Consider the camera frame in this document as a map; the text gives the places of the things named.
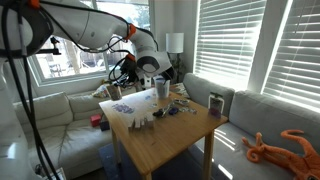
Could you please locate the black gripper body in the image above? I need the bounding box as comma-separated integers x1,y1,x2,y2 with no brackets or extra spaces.
118,54,140,88

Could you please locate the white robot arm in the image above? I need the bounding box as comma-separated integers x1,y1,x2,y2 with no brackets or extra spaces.
0,0,172,180

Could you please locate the floral cushion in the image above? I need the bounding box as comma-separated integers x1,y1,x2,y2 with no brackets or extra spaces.
92,84,108,98

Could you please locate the red box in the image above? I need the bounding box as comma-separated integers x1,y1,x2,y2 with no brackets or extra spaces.
90,114,101,127

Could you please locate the dark blue box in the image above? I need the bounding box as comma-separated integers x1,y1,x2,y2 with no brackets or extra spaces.
99,115,110,131

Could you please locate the row of wooden blocks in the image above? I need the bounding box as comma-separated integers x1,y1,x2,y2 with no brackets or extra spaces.
127,112,154,131

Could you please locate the black small toy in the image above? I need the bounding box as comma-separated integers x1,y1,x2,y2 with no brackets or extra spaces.
152,109,164,117

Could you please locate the wooden table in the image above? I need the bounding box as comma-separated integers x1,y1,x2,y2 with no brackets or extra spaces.
100,89,228,180

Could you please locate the blue small toy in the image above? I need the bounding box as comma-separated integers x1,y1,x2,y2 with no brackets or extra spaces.
169,107,179,115

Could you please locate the white floor lamp shade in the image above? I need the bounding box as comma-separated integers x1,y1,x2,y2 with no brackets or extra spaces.
166,33,184,53

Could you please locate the white leather sofa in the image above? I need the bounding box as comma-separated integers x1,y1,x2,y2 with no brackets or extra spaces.
33,92,112,179

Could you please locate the grey fabric sofa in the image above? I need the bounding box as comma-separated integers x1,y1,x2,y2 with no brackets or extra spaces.
183,73,320,180

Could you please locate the orange plush octopus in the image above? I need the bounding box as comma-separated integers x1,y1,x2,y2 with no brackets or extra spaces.
242,129,320,180

